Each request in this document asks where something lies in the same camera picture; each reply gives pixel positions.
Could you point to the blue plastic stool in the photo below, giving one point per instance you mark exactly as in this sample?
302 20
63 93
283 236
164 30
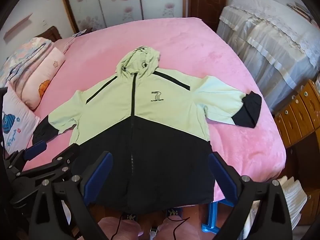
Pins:
212 220

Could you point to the stack of white towels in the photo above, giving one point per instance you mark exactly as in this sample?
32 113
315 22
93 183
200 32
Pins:
292 195

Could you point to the pink bed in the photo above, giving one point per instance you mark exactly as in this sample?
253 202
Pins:
212 55

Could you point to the pink pillow with orange flower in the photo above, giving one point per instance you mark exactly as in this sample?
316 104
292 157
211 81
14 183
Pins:
42 80

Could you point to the pink cartoon print pillow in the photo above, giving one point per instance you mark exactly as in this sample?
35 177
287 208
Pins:
17 122

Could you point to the dark wooden headboard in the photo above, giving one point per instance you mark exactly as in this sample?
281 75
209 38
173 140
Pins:
50 33

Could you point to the light wooden wall shelf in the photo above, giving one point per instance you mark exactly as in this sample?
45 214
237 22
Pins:
18 26

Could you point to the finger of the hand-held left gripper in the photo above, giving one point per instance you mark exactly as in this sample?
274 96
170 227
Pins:
62 161
37 149

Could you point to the floral sliding door wardrobe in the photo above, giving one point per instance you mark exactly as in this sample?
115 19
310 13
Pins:
120 0

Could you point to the folded floral quilt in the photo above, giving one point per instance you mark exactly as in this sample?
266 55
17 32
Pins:
22 55

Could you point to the brown wooden door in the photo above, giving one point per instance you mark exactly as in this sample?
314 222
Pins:
212 0

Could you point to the person's legs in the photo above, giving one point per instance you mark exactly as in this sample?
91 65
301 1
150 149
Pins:
125 230

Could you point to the wooden drawer cabinet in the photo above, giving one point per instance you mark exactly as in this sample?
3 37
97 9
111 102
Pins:
297 115

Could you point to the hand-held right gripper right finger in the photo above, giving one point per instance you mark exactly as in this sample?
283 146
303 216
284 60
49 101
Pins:
222 177

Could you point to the papers on bed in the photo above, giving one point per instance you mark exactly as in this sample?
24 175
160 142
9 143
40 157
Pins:
80 33

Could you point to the patterned slipper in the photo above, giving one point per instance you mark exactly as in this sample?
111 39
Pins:
130 215
173 212

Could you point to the green and black hooded jacket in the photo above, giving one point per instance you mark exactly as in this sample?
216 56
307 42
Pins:
150 135

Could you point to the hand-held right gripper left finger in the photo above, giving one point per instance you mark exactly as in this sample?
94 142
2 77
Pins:
96 180

